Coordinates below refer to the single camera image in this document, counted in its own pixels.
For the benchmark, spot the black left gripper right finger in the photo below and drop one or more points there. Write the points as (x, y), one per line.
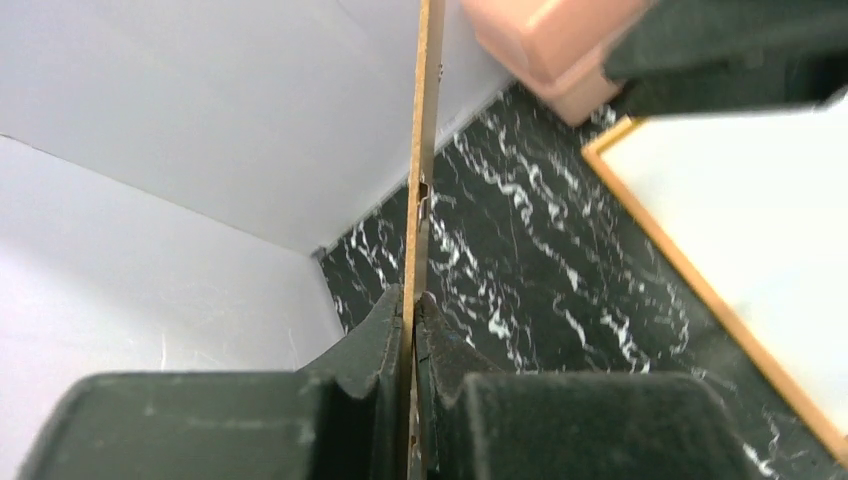
(480, 422)

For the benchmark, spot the building photo print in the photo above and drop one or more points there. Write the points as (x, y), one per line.
(758, 203)

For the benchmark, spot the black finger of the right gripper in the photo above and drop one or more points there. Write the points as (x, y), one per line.
(706, 57)

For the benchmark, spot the yellow wooden picture frame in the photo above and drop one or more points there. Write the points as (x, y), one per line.
(782, 382)

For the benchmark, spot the brown cardboard backing board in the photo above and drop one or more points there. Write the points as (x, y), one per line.
(423, 144)

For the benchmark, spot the orange plastic storage box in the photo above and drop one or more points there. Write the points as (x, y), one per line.
(556, 48)

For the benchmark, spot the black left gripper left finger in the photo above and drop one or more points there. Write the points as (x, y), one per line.
(335, 418)

